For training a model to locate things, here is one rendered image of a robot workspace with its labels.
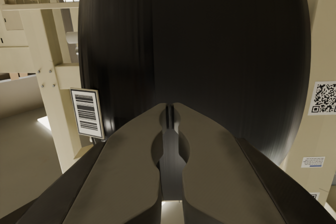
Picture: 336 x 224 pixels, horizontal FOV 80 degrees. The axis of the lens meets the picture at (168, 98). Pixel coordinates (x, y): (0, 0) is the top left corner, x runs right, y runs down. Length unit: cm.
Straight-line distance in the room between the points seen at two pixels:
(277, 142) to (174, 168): 13
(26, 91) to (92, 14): 775
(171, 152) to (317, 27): 36
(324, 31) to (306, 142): 24
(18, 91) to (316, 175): 777
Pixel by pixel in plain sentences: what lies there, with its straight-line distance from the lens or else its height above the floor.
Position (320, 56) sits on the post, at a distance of 49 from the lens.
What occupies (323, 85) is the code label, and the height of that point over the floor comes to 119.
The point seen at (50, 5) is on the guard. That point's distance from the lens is 91.
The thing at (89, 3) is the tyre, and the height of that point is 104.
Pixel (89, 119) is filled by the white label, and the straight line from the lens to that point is 25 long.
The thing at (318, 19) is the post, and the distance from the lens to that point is 48.
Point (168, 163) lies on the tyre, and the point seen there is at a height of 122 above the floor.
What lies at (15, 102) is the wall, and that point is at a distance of 798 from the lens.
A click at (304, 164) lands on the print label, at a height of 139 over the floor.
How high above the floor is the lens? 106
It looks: 20 degrees up
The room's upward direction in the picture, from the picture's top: 178 degrees clockwise
